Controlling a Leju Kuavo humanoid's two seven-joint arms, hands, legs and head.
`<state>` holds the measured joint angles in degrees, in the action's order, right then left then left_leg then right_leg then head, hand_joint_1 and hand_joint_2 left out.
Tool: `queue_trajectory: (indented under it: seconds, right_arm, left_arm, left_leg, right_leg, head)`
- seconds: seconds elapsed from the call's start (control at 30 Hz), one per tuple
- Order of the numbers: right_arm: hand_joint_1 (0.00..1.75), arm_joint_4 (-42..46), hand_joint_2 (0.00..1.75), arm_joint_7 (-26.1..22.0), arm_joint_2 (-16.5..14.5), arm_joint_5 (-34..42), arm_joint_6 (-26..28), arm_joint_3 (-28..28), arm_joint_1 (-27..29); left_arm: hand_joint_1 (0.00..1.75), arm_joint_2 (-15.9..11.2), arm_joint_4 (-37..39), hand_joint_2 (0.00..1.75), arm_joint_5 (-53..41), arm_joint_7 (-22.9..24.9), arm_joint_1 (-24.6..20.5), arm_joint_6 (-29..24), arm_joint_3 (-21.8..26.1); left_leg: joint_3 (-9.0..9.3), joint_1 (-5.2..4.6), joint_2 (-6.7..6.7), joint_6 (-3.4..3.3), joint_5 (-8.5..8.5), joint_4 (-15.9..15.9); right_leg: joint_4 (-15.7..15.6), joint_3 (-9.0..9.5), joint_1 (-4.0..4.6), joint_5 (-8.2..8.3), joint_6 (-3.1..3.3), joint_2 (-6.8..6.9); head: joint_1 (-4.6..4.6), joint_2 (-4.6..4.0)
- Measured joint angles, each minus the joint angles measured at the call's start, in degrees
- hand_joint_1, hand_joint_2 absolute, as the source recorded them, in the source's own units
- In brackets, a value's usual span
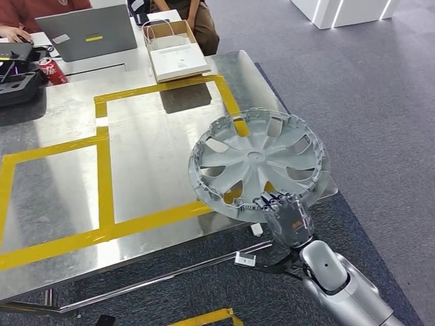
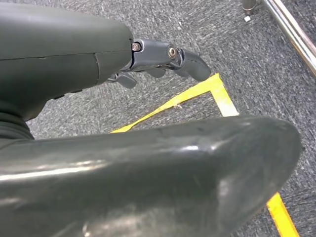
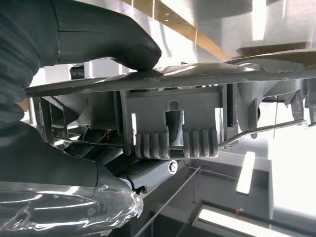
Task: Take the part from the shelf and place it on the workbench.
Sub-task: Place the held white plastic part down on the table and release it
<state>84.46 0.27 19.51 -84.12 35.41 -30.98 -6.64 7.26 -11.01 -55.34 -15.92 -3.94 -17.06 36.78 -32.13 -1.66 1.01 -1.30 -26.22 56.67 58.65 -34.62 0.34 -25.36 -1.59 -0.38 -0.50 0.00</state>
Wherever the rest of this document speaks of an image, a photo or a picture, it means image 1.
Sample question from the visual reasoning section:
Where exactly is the person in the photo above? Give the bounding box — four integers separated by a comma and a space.
150, 0, 221, 57
0, 0, 92, 45

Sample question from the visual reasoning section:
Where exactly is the black equipment case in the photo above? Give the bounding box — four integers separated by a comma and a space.
0, 67, 48, 108

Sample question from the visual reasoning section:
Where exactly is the grey plastic wheel hubcap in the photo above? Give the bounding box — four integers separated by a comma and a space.
188, 109, 332, 225

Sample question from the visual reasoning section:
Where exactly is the white table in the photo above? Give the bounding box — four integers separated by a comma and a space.
30, 9, 183, 77

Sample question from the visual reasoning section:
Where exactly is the white paper carrier bag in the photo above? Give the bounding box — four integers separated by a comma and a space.
141, 18, 212, 84

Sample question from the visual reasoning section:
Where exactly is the grey laptop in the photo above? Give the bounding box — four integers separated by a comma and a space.
35, 4, 138, 63

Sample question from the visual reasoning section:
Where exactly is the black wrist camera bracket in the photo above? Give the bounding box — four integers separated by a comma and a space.
253, 247, 307, 282

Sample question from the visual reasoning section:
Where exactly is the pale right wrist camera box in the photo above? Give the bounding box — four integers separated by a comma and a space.
234, 251, 257, 268

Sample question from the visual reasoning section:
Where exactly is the red cola can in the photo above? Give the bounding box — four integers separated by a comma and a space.
37, 57, 69, 86

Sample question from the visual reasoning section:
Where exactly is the black device with antennas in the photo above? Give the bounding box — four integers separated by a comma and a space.
0, 41, 36, 75

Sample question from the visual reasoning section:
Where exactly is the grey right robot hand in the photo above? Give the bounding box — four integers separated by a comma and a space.
253, 191, 315, 249

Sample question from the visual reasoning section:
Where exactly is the stainless steel workbench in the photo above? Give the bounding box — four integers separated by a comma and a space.
0, 49, 340, 316

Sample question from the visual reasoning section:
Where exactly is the white lit display plinth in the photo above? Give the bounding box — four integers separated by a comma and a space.
290, 0, 402, 30

